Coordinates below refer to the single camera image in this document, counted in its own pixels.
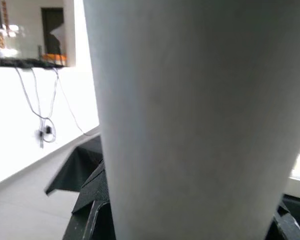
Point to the small black plug adapter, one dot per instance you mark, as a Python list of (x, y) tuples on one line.
[(48, 129)]

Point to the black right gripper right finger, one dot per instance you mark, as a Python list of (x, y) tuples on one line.
[(287, 227)]

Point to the white plastic table leg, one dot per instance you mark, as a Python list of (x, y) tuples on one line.
[(202, 112)]

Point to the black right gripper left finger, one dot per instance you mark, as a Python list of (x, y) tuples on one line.
[(95, 215)]

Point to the black tablecloth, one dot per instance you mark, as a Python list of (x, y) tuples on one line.
[(75, 170)]

